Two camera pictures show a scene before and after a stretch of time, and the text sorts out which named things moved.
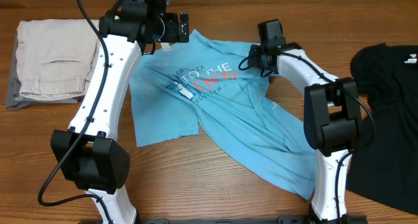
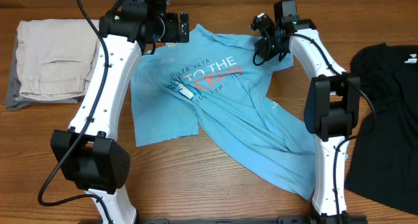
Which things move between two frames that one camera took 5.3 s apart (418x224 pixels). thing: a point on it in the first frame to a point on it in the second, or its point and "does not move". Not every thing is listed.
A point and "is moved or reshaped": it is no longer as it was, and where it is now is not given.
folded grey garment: [14, 89] does not move
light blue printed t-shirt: [179, 88] is moved or reshaped
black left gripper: [172, 35] does not move
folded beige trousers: [55, 57] does not move
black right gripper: [252, 62] to [260, 49]
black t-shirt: [385, 166] does not move
